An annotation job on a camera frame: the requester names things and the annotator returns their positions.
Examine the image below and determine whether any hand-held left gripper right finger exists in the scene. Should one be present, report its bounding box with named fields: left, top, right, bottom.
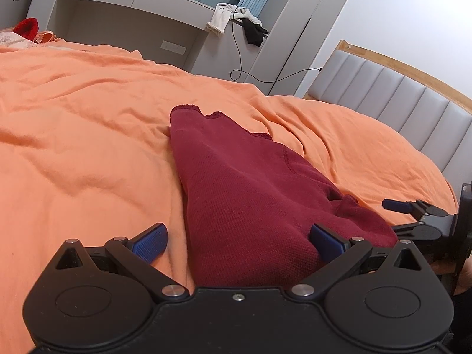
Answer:
left=290, top=224, right=425, bottom=301

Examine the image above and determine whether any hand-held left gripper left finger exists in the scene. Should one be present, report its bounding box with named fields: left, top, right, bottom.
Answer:
left=55, top=223, right=187, bottom=302

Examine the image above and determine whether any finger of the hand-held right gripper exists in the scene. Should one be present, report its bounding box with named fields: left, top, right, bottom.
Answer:
left=382, top=198, right=457, bottom=218
left=391, top=217, right=453, bottom=244

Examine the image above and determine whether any dark red long-sleeve shirt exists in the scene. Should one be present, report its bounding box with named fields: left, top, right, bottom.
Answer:
left=170, top=105, right=399, bottom=288

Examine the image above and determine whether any grey padded headboard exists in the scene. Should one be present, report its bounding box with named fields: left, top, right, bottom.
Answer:
left=303, top=39, right=472, bottom=192

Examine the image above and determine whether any orange blanket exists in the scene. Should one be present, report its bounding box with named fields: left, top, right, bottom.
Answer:
left=0, top=39, right=458, bottom=354

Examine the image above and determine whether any black garment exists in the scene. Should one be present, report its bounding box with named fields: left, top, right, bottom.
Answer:
left=241, top=18, right=270, bottom=48

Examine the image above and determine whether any grey built-in cabinet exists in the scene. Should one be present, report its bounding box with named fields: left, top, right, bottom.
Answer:
left=0, top=0, right=360, bottom=96

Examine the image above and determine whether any peach cloth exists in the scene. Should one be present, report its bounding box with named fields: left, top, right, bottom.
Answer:
left=33, top=31, right=58, bottom=45

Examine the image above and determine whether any white garment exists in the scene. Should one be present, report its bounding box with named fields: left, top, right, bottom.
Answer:
left=206, top=2, right=264, bottom=37

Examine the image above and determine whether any beige lace cloth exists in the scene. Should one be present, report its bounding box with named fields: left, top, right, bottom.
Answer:
left=0, top=31, right=37, bottom=50

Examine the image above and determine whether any red plush item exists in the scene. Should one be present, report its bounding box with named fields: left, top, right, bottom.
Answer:
left=13, top=18, right=40, bottom=40

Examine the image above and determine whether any white wall socket plate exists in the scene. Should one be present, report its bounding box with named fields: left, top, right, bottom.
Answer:
left=161, top=40, right=186, bottom=54

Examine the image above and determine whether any black cable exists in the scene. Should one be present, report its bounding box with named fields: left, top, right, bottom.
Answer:
left=229, top=17, right=323, bottom=83

